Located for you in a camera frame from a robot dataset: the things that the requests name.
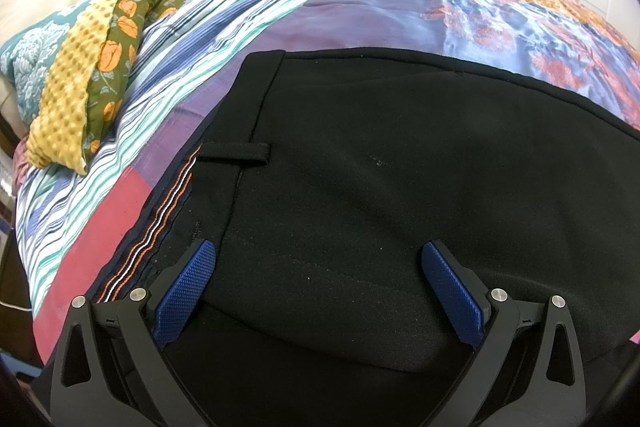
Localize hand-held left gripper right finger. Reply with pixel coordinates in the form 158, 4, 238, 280
421, 241, 588, 427

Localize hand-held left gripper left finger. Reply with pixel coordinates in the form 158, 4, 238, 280
50, 239, 217, 427

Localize black pants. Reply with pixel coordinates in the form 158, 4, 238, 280
84, 48, 640, 427

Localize pink cloth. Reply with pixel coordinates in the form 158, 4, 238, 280
12, 139, 36, 192

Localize yellow dotted cloth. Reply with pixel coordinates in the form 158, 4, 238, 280
26, 0, 126, 175

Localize teal floral pillow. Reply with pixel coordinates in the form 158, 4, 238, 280
0, 2, 81, 128

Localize patchwork satin quilt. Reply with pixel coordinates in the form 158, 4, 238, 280
15, 0, 640, 368

